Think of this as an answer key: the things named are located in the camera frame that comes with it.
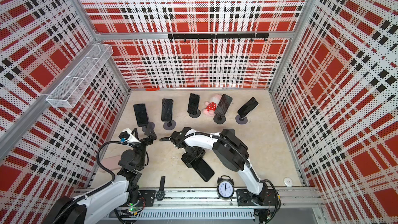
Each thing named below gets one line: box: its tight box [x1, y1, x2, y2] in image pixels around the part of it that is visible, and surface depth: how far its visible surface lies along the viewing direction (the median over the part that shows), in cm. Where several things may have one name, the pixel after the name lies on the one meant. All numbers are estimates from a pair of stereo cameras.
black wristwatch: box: [156, 176, 166, 201], surface depth 77 cm
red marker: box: [145, 87, 161, 92], surface depth 130 cm
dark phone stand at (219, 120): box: [213, 115, 226, 125], surface depth 107 cm
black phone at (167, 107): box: [161, 98, 173, 122], surface depth 97 cm
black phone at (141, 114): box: [133, 103, 149, 128], surface depth 93 cm
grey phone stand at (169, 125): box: [163, 119, 177, 131], surface depth 103 cm
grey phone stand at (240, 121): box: [235, 114, 248, 125], surface depth 105 cm
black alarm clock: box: [216, 175, 235, 201], surface depth 76 cm
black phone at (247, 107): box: [237, 96, 260, 119], surface depth 98 cm
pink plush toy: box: [202, 93, 222, 117], surface depth 106 cm
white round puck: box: [282, 176, 294, 188], surface depth 80 cm
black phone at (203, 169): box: [191, 157, 215, 182], surface depth 84 cm
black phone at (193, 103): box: [187, 93, 201, 116], surface depth 100 cm
